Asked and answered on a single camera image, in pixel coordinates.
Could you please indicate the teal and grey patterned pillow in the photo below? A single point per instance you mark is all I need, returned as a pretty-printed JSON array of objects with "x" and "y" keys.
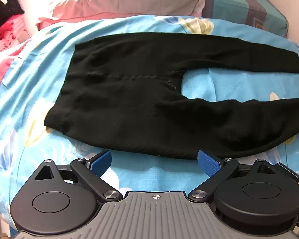
[{"x": 244, "y": 5}]

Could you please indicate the pink and grey pillow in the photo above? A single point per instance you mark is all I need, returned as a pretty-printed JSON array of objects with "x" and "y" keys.
[{"x": 119, "y": 0}]

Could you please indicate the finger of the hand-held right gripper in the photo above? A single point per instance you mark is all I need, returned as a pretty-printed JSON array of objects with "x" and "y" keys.
[{"x": 292, "y": 176}]

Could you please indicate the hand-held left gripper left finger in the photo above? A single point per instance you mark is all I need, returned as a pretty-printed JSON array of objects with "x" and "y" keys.
[{"x": 101, "y": 161}]

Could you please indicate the black pants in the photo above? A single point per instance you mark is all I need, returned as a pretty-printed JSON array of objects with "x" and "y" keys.
[{"x": 149, "y": 99}]

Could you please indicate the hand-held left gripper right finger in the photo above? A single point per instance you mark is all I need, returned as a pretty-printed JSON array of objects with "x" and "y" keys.
[{"x": 208, "y": 163}]

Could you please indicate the blue floral bedsheet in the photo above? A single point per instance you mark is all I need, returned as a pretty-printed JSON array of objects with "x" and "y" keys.
[{"x": 30, "y": 99}]

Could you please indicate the pile of red and pink clothes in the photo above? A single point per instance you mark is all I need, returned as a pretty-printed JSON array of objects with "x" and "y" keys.
[{"x": 7, "y": 37}]

